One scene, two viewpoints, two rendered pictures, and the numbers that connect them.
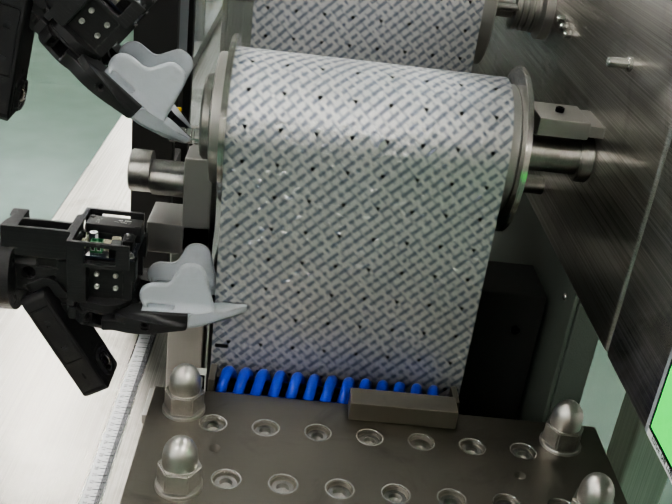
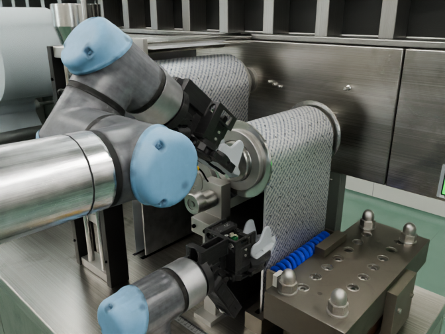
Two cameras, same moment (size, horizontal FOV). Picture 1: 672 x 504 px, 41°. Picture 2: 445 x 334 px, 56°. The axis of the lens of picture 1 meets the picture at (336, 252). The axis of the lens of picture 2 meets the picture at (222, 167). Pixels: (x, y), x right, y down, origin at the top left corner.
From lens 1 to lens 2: 0.68 m
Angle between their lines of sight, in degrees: 40
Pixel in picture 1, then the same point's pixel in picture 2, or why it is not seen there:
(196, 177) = (225, 193)
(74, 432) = not seen: outside the picture
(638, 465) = not seen: hidden behind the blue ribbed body
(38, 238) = (216, 250)
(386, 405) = (332, 244)
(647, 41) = (358, 77)
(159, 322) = (265, 259)
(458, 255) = (324, 177)
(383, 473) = (360, 264)
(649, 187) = (389, 124)
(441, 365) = (320, 222)
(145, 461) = (316, 313)
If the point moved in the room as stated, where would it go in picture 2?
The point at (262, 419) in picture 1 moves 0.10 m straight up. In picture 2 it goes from (309, 275) to (313, 229)
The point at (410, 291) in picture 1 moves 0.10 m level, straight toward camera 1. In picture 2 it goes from (313, 198) to (352, 215)
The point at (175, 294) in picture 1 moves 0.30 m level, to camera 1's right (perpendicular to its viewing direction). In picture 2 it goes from (262, 244) to (350, 197)
